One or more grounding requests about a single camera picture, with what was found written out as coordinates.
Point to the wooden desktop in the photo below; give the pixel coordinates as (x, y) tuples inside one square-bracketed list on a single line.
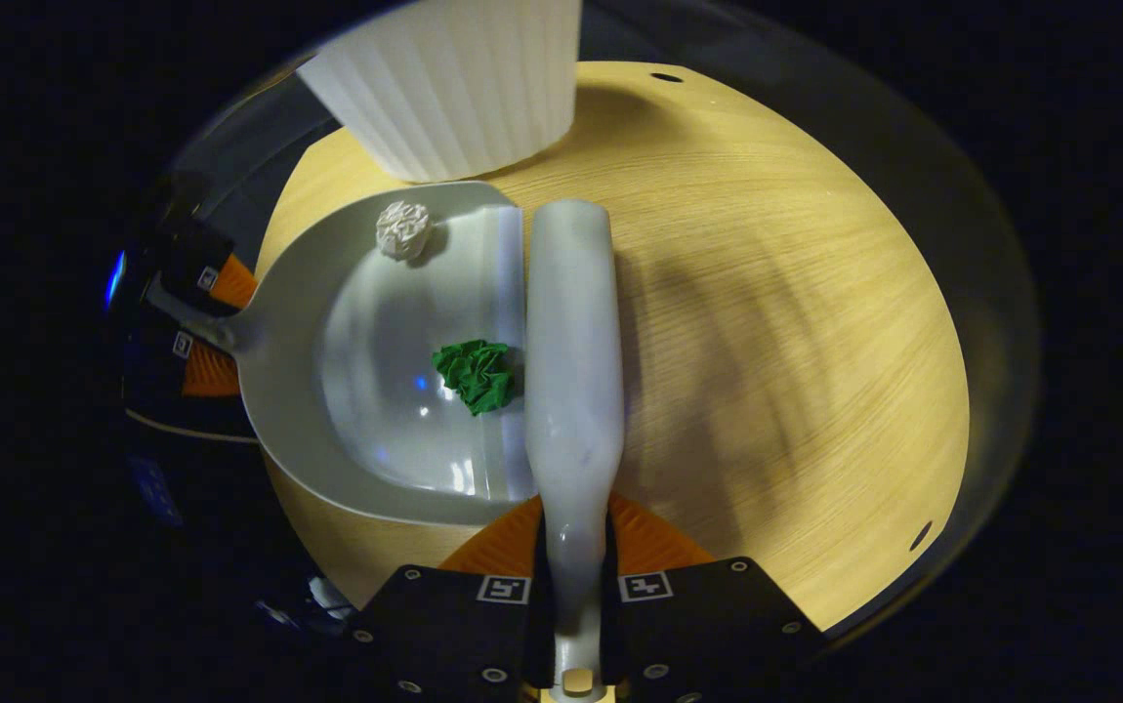
[(776, 371)]

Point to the white ribbed garbage bin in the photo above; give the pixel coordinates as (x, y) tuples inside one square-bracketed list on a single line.
[(464, 88)]

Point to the small grey broom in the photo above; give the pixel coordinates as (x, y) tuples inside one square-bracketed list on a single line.
[(573, 342)]

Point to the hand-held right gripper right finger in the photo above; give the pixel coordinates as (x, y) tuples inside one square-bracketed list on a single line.
[(708, 635)]

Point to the grey plastic dustpan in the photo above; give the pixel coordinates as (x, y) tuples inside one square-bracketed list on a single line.
[(386, 391)]

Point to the white paper ball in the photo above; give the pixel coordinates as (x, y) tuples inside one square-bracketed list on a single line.
[(403, 230)]

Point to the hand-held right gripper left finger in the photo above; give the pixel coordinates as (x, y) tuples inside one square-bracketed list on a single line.
[(444, 635)]

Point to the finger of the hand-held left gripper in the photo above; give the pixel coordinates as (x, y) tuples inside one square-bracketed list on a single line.
[(229, 281), (208, 369)]

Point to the green paper ball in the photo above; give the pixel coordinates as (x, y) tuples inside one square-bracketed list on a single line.
[(476, 376)]

